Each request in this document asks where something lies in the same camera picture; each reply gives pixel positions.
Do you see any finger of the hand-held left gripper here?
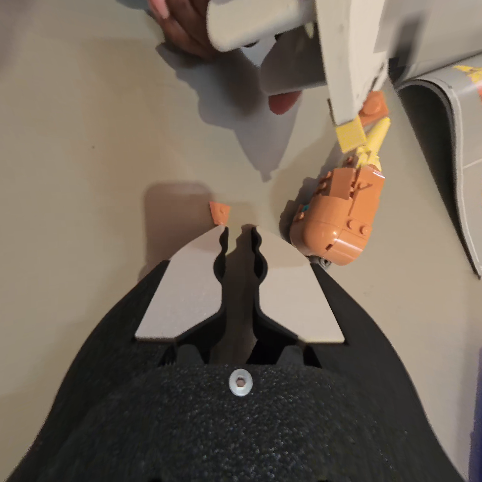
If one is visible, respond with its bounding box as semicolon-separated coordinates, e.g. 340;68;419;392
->
316;0;353;125
350;0;389;124

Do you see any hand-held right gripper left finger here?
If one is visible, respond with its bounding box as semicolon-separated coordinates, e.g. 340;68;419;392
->
135;225;229;343

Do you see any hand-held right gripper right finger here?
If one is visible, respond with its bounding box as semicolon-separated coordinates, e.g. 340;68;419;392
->
251;225;345;345

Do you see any brown wedge plate brick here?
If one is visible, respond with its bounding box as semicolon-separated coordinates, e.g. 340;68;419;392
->
209;200;231;227
357;90;389;127

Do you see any tan tile brick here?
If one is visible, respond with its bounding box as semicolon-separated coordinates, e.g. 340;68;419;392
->
334;115;368;154

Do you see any brown tan brick arm model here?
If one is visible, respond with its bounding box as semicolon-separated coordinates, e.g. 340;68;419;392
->
288;116;391;267

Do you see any grey desk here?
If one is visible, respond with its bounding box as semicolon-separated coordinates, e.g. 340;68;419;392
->
0;0;482;482

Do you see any person's left hand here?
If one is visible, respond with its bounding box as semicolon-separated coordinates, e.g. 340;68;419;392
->
148;0;303;115

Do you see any brick instruction booklet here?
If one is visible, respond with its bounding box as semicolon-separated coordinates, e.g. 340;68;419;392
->
390;64;482;280

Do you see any blue plastic bin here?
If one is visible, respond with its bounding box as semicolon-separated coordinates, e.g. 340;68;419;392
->
469;346;482;482

